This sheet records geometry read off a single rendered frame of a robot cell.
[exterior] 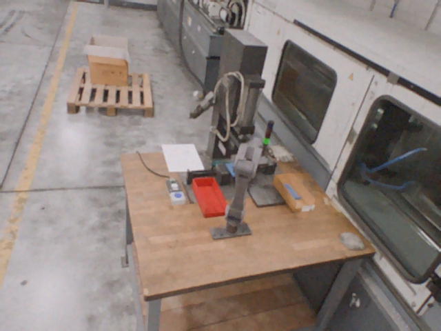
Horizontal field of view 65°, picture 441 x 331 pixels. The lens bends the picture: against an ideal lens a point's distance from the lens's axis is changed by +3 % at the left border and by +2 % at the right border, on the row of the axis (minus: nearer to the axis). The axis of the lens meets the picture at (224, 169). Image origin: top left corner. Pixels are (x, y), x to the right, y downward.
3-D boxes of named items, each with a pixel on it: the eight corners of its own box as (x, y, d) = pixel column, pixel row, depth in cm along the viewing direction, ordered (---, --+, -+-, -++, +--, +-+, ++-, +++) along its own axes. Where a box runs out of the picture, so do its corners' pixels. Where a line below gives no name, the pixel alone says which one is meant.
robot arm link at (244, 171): (230, 208, 161) (240, 155, 140) (243, 212, 160) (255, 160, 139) (227, 217, 157) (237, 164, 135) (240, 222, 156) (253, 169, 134)
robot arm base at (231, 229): (211, 216, 156) (216, 227, 151) (250, 212, 163) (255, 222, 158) (209, 229, 160) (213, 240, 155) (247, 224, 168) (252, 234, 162)
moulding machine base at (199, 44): (155, 16, 918) (156, -26, 864) (192, 20, 950) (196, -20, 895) (199, 105, 494) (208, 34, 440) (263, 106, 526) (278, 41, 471)
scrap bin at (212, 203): (204, 218, 166) (205, 209, 163) (191, 187, 185) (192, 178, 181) (227, 216, 170) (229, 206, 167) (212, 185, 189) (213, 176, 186)
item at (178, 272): (138, 407, 177) (144, 296, 127) (120, 256, 251) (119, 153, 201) (320, 349, 217) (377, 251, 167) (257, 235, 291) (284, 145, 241)
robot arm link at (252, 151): (247, 138, 164) (239, 144, 135) (265, 143, 163) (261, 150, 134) (241, 163, 167) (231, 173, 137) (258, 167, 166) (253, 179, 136)
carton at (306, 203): (292, 214, 181) (296, 202, 177) (271, 185, 200) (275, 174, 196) (312, 211, 186) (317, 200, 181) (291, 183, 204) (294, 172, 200)
